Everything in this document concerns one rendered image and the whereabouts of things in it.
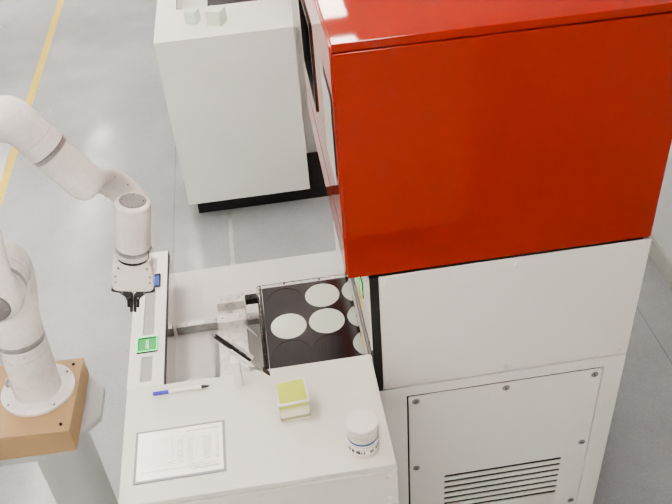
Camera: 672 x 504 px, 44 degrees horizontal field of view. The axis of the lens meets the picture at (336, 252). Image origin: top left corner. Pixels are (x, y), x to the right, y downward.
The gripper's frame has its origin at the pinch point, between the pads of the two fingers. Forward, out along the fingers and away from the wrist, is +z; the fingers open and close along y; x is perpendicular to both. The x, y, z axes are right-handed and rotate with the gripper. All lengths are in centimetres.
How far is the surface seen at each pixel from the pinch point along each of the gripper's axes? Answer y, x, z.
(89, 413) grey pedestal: 11.3, 8.1, 32.7
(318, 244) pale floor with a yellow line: -79, -154, 97
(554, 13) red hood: -81, 13, -89
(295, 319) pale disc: -43.8, -8.3, 12.8
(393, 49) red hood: -50, 15, -80
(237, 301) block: -28.1, -18.4, 15.3
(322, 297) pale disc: -52, -16, 11
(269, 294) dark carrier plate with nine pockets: -37.4, -20.3, 14.1
